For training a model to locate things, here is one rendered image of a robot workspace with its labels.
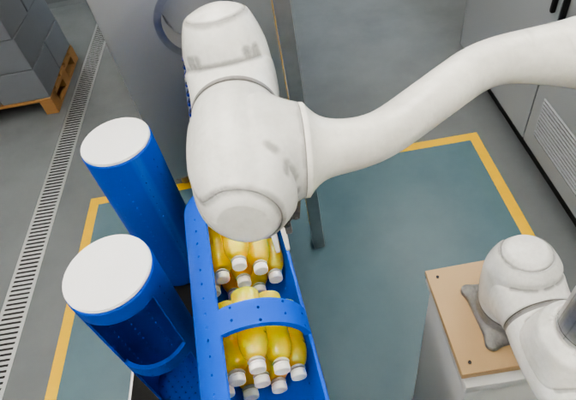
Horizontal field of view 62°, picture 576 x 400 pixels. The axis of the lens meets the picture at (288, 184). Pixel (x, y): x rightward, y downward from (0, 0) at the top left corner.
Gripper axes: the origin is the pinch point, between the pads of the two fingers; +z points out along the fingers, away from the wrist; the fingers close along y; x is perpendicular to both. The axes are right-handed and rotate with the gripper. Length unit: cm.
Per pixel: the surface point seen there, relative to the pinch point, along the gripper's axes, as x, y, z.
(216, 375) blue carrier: -7.2, -20.8, 33.6
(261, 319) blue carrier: 2.7, -9.7, 32.3
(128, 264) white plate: 40, -51, 49
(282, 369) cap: -4.8, -7.6, 43.1
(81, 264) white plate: 44, -66, 48
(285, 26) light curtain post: 103, 13, 17
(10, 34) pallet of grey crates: 287, -169, 74
